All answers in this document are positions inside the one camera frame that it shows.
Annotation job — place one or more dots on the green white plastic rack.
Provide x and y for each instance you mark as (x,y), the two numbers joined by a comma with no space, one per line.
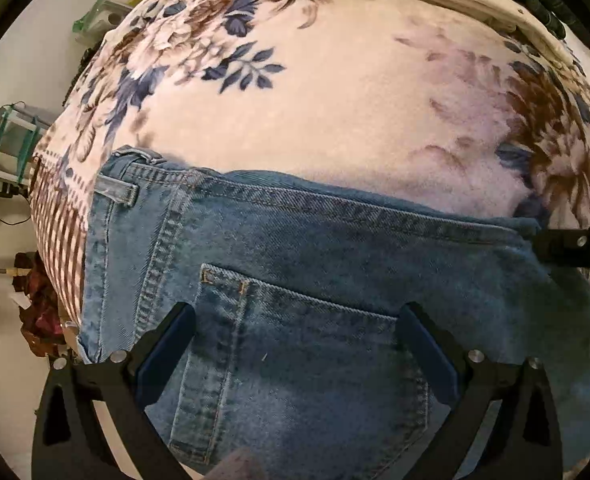
(21,128)

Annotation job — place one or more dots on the floral fleece bed blanket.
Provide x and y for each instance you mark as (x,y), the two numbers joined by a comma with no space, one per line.
(397,97)

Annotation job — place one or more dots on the green plastic box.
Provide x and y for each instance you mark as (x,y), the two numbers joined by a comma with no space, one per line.
(104,16)

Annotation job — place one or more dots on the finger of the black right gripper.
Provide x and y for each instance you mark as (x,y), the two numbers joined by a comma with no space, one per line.
(564,248)

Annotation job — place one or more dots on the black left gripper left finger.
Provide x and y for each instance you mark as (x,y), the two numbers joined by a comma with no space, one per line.
(69,442)

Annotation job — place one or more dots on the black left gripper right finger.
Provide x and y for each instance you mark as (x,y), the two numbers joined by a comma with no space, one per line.
(524,441)

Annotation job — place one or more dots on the blue denim jeans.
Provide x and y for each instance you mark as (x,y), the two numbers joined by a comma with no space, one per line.
(297,288)

